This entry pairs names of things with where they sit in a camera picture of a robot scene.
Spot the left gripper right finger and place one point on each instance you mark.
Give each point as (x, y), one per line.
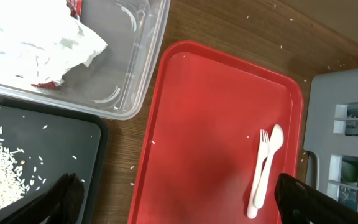
(299, 203)

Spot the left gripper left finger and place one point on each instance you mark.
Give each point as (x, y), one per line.
(61, 204)

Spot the food scraps with rice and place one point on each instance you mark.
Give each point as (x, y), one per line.
(36, 149)

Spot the white plastic fork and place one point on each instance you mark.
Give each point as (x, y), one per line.
(262, 154)

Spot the green bowl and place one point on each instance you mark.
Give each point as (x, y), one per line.
(349, 172)

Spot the white plastic spoon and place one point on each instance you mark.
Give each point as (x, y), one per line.
(273, 142)

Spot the white napkin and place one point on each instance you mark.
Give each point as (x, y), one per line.
(40, 42)

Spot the grey dishwasher rack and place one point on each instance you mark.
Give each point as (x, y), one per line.
(331, 134)

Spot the black plastic tray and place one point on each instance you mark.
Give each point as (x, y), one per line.
(93, 140)

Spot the red serving tray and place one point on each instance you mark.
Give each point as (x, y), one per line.
(200, 147)

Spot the clear plastic bin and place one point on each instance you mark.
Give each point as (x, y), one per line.
(115, 83)

